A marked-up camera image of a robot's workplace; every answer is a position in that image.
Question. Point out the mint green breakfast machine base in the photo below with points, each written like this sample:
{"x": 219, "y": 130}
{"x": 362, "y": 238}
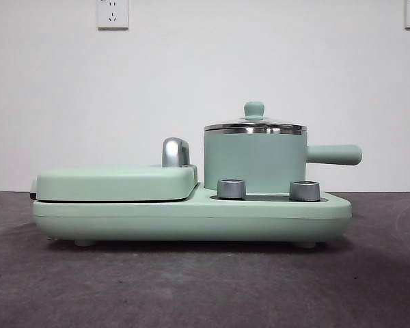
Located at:
{"x": 191, "y": 218}

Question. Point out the silver control knob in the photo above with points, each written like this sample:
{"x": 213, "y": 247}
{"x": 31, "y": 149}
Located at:
{"x": 304, "y": 190}
{"x": 230, "y": 188}

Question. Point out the glass lid with green knob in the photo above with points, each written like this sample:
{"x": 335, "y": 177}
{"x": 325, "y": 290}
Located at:
{"x": 254, "y": 108}

